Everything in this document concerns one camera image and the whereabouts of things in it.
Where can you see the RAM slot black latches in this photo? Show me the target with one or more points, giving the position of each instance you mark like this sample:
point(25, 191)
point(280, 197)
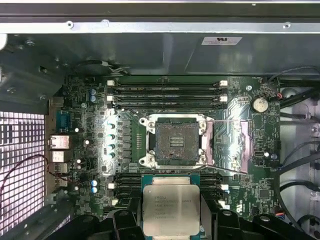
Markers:
point(162, 91)
point(127, 177)
point(162, 105)
point(127, 192)

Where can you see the green motherboard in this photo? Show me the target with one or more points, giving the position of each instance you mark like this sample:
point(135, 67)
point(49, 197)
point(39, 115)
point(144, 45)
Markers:
point(262, 180)

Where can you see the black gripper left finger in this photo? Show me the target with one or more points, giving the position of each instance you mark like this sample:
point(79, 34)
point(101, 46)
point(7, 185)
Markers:
point(125, 225)

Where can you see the black PC case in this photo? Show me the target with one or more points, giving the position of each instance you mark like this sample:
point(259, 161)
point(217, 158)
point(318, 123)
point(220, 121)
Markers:
point(150, 50)

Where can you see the CPU socket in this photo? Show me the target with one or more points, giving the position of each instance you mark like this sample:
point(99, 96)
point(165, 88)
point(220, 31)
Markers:
point(175, 142)

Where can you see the coin battery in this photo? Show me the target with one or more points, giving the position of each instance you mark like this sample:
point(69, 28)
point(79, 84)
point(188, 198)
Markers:
point(260, 104)

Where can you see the metal socket cover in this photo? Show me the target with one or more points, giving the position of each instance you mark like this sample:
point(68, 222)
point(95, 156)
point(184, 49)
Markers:
point(246, 145)

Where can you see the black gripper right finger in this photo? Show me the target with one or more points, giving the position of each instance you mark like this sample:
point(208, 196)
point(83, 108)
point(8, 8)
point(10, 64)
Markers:
point(227, 225)

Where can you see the RAM slot white latches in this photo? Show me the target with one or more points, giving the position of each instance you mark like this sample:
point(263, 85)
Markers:
point(162, 98)
point(162, 84)
point(127, 185)

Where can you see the silver CPU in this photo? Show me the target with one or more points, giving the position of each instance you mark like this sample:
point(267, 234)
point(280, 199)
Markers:
point(170, 200)

